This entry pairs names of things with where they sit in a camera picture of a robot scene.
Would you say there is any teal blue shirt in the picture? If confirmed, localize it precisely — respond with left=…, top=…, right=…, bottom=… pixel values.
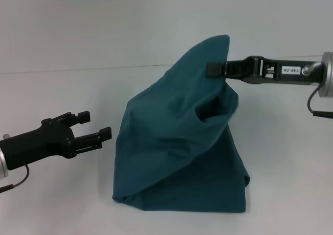
left=111, top=34, right=251, bottom=215

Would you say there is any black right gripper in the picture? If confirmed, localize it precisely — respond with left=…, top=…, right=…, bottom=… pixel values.
left=207, top=55, right=326, bottom=88

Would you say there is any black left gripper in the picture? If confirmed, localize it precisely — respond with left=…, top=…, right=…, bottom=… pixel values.
left=0, top=110, right=112, bottom=171

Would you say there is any right gripper cable with plugs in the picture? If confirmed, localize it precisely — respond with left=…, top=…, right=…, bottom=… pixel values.
left=301, top=61, right=333, bottom=119

